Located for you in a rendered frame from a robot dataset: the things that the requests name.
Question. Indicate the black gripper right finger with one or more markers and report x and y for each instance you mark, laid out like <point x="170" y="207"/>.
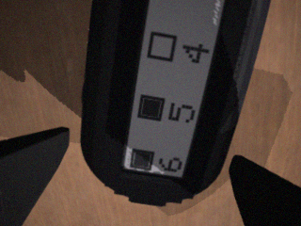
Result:
<point x="264" y="198"/>

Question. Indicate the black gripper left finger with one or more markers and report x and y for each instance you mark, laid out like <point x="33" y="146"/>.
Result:
<point x="27" y="165"/>

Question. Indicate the dark grey controller unit with label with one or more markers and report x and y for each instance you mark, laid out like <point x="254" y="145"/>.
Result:
<point x="164" y="87"/>

